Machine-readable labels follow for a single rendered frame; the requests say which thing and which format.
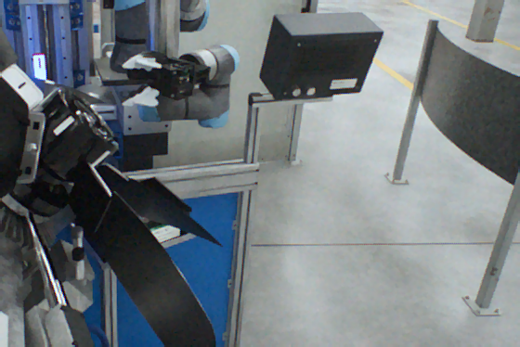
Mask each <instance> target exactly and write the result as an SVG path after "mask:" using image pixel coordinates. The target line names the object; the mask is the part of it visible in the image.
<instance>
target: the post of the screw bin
mask: <svg viewBox="0 0 520 347"><path fill-rule="evenodd" d="M99 279H100V306H101V329H102V331H103V332H104V333H105V334H106V336H107V338H108V340H109V344H110V347H118V341H117V292H116V275H115V274H114V273H113V270H112V269H111V267H110V268H107V269H104V270H101V269H100V268H99Z"/></svg>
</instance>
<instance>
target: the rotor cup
mask: <svg viewBox="0 0 520 347"><path fill-rule="evenodd" d="M33 110H34V112H38V113H44V114H45V130H44V134H43V141H42V146H41V147H40V151H39V158H38V163H37V169H36V174H35V177H34V180H33V181H32V182H31V183H28V184H20V185H15V187H14V189H13V190H12V192H13V193H14V194H15V195H16V196H17V197H19V198H20V199H22V200H23V201H24V202H26V203H27V205H28V206H30V207H32V208H34V209H36V210H37V211H38V212H43V213H46V214H58V213H59V212H61V211H62V210H63V209H64V208H65V207H66V205H67V204H69V203H67V201H66V200H67V199H68V198H69V196H67V194H68V191H66V188H65V186H64V185H63V183H65V182H68V183H71V184H74V182H75V179H76V176H77V174H78V172H79V170H81V167H82V164H83V162H84V161H87V162H89V163H90V164H93V163H94V162H95V161H97V160H98V159H99V158H100V157H101V156H102V155H104V154H105V152H107V151H109V152H110V154H109V155H108V156H107V157H105V158H104V159H102V160H101V161H100V162H99V163H98V164H96V165H95V166H94V168H95V170H96V169H97V168H98V166H99V165H100V164H101V163H103V162H104V161H106V160H107V159H108V158H110V157H111V156H112V155H113V154H114V152H115V151H116V150H117V148H118V142H117V138H116V137H115V135H114V133H113V132H112V130H111V129H110V127H109V126H108V124H107V123H106V122H104V121H103V119H102V118H101V117H100V116H99V115H98V114H97V111H96V110H95V109H94V108H93V107H91V106H90V105H89V104H88V103H87V102H86V101H85V100H84V99H83V97H82V96H80V95H78V94H77V93H76V92H74V91H73V90H72V89H70V88H69V87H64V86H61V87H60V88H58V89H57V90H56V91H55V92H53V93H52V94H50V95H49V96H48V97H47V99H46V100H45V101H43V102H42V103H40V104H39V105H38V106H37V107H35V108H34V109H33ZM85 113H86V114H89V115H90V116H91V117H93V118H94V121H95V124H93V123H92V122H90V121H89V120H88V119H87V118H86V117H85ZM71 116H72V117H73V119H74V121H73V122H71V123H70V124H69V126H68V127H67V128H65V129H64V130H62V131H61V132H60V133H59V134H58V135H57V134H56V133H55V132H54V131H55V130H56V129H57V128H58V127H60V125H61V124H62V123H63V122H64V121H65V120H68V119H69V118H70V117H71Z"/></svg>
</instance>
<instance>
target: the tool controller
mask: <svg viewBox="0 0 520 347"><path fill-rule="evenodd" d="M383 36H384V30H383V29H381V28H379V27H378V26H377V25H376V24H375V23H374V22H373V20H371V19H370V18H369V17H367V16H366V15H365V14H363V13H362V12H346V13H305V14H275V15H274V18H273V21H272V25H271V29H270V34H269V35H268V38H267V42H266V50H265V54H264V59H263V63H262V67H261V71H260V76H259V77H260V79H261V80H262V82H263V83H264V86H265V87H266V89H267V91H268V92H269V93H270V94H272V95H273V97H274V99H276V100H279V99H292V98H304V96H329V95H341V94H355V93H360V92H361V90H362V87H363V84H364V82H365V80H366V77H367V75H368V71H369V69H370V68H371V64H372V62H373V59H374V57H375V54H376V52H377V49H378V45H379V44H380V43H381V41H382V39H383Z"/></svg>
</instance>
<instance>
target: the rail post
mask: <svg viewBox="0 0 520 347"><path fill-rule="evenodd" d="M255 192H256V189H251V190H244V191H241V192H240V211H239V222H238V232H237V243H236V254H235V264H234V276H233V287H232V297H231V307H230V318H229V329H228V340H227V347H241V333H242V322H243V313H244V304H245V294H246V285H247V276H248V266H249V256H250V248H251V238H252V229H253V218H254V202H255Z"/></svg>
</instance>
